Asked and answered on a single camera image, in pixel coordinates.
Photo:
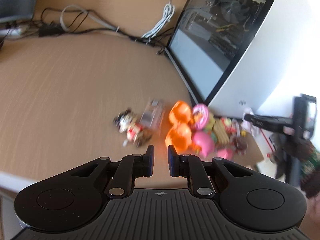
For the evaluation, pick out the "yellow green toy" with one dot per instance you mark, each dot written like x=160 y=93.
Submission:
x=211 y=121

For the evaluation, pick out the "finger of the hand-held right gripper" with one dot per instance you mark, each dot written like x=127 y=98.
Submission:
x=270 y=123

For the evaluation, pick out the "pink frosted donut toy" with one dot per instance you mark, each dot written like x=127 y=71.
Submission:
x=200 y=115

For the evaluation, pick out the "small cartoon figurine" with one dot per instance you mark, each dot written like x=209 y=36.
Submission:
x=132 y=130

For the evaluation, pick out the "white power adapter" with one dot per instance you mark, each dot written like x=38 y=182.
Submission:
x=12 y=32

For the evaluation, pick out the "white computer case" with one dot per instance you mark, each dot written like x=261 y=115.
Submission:
x=262 y=55

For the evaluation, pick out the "brown chocolate toy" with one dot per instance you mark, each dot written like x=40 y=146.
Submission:
x=239 y=142

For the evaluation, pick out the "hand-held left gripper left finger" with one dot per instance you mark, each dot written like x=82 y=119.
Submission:
x=150 y=162

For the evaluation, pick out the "white red small wrapper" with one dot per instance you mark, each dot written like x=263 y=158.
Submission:
x=252 y=130

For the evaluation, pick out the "red yellow small toy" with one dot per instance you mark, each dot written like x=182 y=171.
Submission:
x=227 y=123

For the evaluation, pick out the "orange flame toy piece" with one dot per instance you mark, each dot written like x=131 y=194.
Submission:
x=181 y=111
x=181 y=135

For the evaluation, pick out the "small pink toy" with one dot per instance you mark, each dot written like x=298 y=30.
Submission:
x=225 y=153

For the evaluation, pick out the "black power adapter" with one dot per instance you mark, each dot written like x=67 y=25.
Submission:
x=50 y=30

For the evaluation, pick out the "pink pig toy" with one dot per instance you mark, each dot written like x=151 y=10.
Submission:
x=203 y=142

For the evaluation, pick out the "beige waffle toy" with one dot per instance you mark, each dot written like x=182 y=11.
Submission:
x=221 y=131

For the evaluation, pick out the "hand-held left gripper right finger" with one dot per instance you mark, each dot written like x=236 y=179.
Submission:
x=172 y=162

